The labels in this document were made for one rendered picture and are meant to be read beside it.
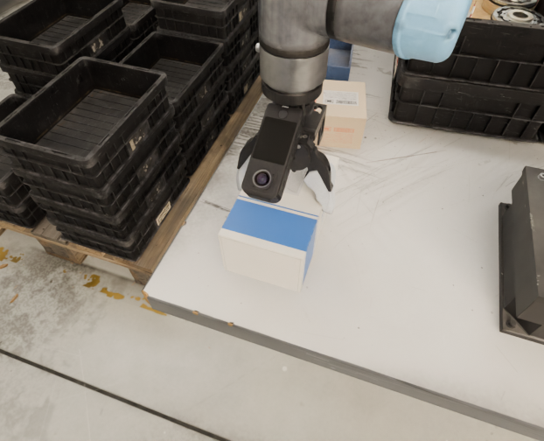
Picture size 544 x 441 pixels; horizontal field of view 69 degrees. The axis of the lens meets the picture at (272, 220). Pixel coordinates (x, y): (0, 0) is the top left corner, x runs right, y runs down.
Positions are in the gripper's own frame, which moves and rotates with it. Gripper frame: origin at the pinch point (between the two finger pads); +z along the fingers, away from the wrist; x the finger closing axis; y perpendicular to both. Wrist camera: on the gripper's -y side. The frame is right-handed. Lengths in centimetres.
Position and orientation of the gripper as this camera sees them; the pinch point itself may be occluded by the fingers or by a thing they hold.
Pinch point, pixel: (282, 205)
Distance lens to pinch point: 60.2
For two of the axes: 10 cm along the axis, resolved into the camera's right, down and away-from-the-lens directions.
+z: 0.0, 6.3, 7.8
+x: -9.4, -2.6, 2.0
